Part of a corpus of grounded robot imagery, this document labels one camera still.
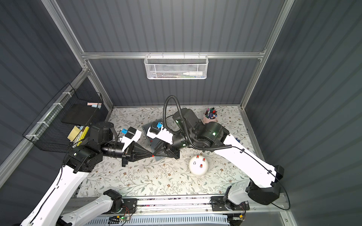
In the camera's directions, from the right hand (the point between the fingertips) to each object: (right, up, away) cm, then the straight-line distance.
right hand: (155, 153), depth 53 cm
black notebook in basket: (-47, +16, +25) cm, 56 cm away
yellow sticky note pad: (-44, +6, +16) cm, 47 cm away
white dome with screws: (+19, -13, +24) cm, 33 cm away
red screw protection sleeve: (+19, -8, +26) cm, 33 cm away
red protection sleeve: (+20, -12, +23) cm, 33 cm away
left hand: (-3, -2, +1) cm, 3 cm away
